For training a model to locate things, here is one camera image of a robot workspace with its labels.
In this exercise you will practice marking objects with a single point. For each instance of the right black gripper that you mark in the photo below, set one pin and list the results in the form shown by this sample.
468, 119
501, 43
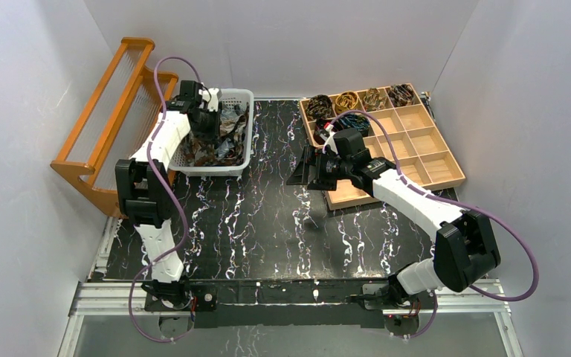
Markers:
316, 169

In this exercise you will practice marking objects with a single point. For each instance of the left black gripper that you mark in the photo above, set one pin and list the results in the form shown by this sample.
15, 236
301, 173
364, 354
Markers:
210, 125

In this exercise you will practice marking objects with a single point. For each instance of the white plastic basket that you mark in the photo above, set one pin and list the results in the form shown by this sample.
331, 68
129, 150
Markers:
229, 96

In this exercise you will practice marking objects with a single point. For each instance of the wooden compartment tray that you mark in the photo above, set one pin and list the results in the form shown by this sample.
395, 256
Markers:
408, 133

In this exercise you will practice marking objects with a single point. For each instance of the orange grey patterned tie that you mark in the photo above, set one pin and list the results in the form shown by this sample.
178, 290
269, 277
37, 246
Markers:
197, 153

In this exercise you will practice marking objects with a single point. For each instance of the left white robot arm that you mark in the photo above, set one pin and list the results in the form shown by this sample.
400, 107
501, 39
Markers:
144, 191

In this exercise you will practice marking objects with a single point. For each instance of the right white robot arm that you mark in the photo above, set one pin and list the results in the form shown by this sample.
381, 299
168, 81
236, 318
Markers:
465, 248

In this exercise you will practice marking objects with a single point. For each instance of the dark camouflage tie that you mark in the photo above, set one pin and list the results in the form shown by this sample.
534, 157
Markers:
234, 119

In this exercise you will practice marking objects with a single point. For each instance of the grey blue tie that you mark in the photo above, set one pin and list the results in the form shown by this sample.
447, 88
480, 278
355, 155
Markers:
227, 158

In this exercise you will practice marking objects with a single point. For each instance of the rolled dark red tie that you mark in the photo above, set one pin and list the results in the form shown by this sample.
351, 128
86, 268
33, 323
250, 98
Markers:
321, 132

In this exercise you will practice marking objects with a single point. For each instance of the rolled dark brown tie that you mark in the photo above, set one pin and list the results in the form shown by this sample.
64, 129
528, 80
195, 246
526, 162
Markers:
320, 107

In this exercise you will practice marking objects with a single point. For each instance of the rolled blue black tie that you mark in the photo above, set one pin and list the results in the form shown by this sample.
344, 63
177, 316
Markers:
354, 121

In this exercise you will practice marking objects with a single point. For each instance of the rolled yellow tie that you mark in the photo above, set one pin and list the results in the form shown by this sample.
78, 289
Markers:
346, 101

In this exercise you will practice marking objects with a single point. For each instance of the orange wooden rack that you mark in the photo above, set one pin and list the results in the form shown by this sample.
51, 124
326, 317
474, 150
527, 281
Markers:
114, 123

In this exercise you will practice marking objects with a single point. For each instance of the rolled brown multicolour tie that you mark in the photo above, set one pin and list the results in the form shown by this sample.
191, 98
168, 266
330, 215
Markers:
373, 100

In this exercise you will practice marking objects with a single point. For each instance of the rolled dark striped tie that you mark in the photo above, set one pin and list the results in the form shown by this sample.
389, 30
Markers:
401, 95

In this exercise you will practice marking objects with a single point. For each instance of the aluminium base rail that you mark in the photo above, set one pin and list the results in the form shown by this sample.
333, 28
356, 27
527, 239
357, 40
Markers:
285, 318

